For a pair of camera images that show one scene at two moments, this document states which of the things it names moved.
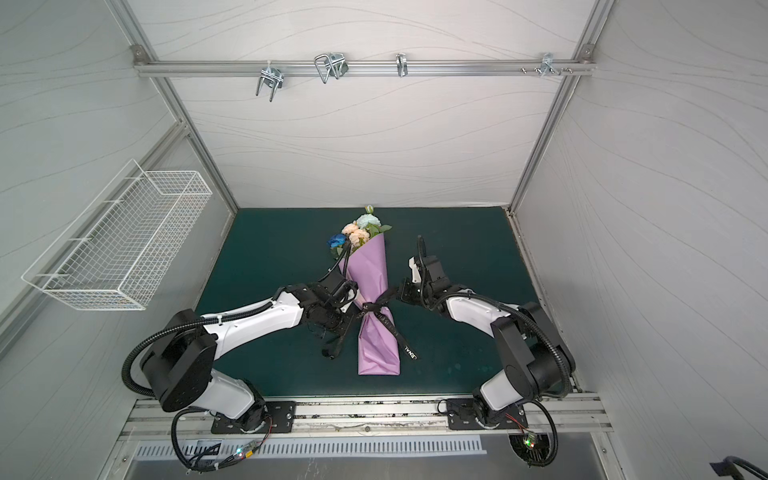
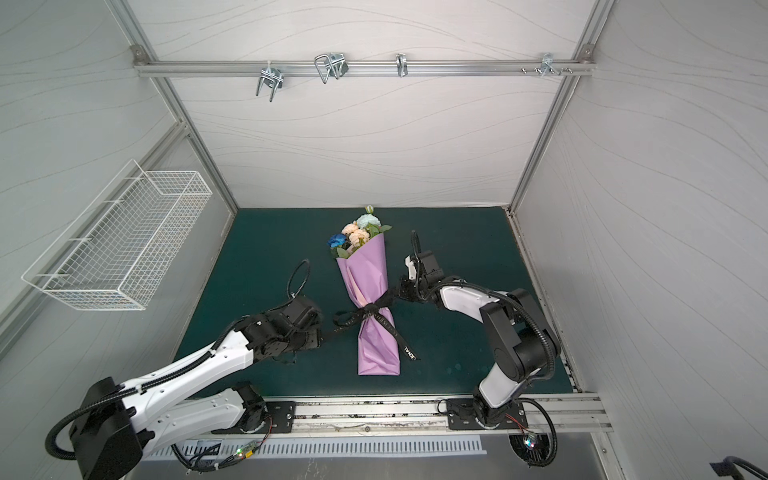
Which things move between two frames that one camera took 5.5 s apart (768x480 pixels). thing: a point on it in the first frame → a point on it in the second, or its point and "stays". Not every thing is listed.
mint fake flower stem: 371,222 stays
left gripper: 345,324 → 315,340
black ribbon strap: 377,306 stays
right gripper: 417,289 stays
